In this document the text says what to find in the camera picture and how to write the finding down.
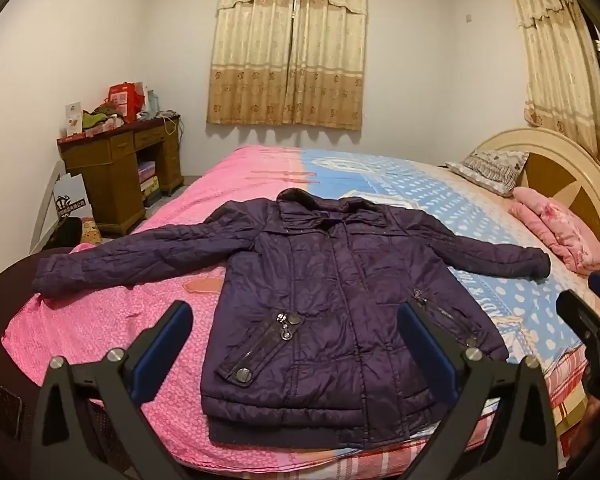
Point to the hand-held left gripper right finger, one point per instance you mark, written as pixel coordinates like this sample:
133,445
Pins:
425,345

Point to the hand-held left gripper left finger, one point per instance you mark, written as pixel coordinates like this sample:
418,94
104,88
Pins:
165,345

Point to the purple quilted jacket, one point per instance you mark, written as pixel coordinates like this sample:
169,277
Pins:
330,285

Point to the pink and blue bed cover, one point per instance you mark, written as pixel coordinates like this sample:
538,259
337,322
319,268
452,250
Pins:
130,360

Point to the folded pink blanket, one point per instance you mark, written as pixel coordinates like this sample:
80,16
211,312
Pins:
565,230

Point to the cream wooden headboard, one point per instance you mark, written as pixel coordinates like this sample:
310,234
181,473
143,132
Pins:
555,170

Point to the patterned yellow box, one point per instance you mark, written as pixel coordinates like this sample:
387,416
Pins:
91,232

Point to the black bag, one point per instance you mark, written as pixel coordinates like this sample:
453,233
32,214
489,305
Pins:
69,232

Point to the patterned grey pillow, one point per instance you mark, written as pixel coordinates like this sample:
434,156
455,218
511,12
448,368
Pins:
495,170

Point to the stack of boxes under desk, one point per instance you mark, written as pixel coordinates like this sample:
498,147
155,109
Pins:
148,177

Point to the brown wooden desk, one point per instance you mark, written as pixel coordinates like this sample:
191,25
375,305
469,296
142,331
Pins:
105,180

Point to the white paper bag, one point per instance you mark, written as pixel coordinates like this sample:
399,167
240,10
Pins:
70,195

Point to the beige side curtain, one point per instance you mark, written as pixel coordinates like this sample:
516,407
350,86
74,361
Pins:
555,60

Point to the pale plastic bottle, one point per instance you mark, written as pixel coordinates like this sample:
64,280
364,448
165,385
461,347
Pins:
153,102

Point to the white card box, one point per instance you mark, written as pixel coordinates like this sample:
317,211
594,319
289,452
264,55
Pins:
73,120

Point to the beige window curtain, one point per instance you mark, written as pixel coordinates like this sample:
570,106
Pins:
280,60

